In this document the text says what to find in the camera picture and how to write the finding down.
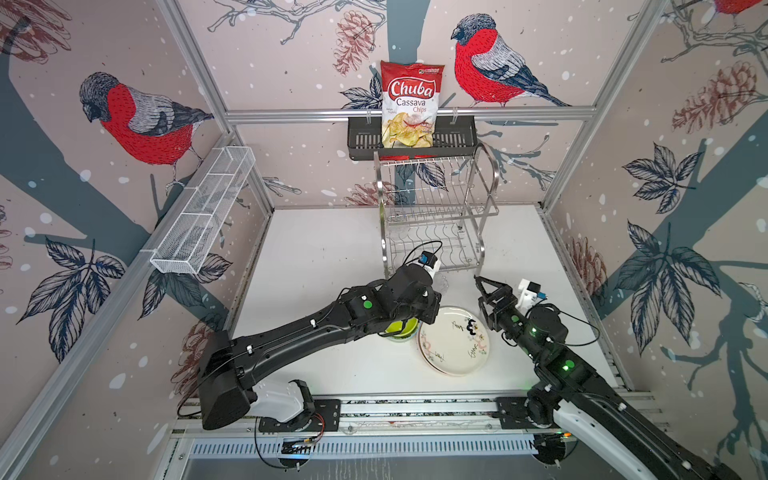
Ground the lime green bowl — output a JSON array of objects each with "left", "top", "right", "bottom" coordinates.
[{"left": 385, "top": 318, "right": 420, "bottom": 337}]

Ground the white painted ceramic plate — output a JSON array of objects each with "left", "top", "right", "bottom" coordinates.
[{"left": 417, "top": 306, "right": 490, "bottom": 377}]

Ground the leaf pattern bowl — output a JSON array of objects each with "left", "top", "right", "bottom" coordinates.
[{"left": 382, "top": 332, "right": 417, "bottom": 343}]

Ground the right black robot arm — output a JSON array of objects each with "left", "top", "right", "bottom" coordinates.
[{"left": 474, "top": 276, "right": 738, "bottom": 479}]

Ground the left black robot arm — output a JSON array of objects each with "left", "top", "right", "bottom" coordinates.
[{"left": 198, "top": 264, "right": 442, "bottom": 430}]

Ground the steel two-tier dish rack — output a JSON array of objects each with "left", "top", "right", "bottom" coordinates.
[{"left": 374, "top": 145, "right": 500, "bottom": 276}]

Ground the red Chuba chips bag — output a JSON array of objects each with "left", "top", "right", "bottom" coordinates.
[{"left": 381, "top": 62, "right": 444, "bottom": 148}]

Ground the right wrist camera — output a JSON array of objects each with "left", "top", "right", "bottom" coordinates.
[{"left": 516, "top": 279, "right": 547, "bottom": 315}]

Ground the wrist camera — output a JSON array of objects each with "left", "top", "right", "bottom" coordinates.
[
  {"left": 516, "top": 279, "right": 547, "bottom": 315},
  {"left": 417, "top": 251, "right": 442, "bottom": 279}
]

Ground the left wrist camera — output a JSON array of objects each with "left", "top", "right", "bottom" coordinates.
[{"left": 417, "top": 251, "right": 442, "bottom": 279}]

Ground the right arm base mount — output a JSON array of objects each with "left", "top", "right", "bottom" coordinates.
[{"left": 492, "top": 397, "right": 565, "bottom": 432}]

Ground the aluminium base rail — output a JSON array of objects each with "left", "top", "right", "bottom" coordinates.
[{"left": 173, "top": 392, "right": 667, "bottom": 436}]

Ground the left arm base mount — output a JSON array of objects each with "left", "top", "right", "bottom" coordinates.
[{"left": 257, "top": 399, "right": 341, "bottom": 434}]

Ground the black wall basket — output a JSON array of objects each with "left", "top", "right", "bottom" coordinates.
[{"left": 347, "top": 115, "right": 479, "bottom": 161}]

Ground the white wire mesh shelf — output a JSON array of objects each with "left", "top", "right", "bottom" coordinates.
[{"left": 150, "top": 146, "right": 255, "bottom": 275}]

